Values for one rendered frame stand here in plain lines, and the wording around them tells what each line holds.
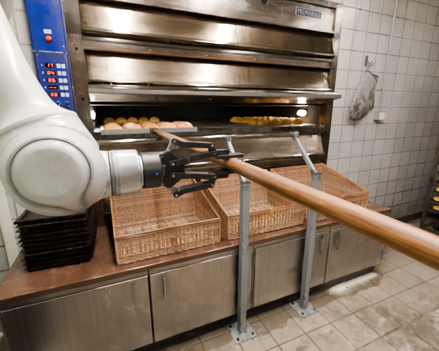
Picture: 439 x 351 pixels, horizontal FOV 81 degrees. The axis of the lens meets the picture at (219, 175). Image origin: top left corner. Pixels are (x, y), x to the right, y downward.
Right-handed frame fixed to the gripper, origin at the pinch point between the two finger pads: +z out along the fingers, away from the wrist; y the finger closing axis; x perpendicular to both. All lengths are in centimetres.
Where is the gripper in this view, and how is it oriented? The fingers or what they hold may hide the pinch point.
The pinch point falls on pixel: (228, 163)
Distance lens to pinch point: 61.5
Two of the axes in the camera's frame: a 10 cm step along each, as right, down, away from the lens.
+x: 4.2, 2.3, -8.8
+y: -0.1, 9.7, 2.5
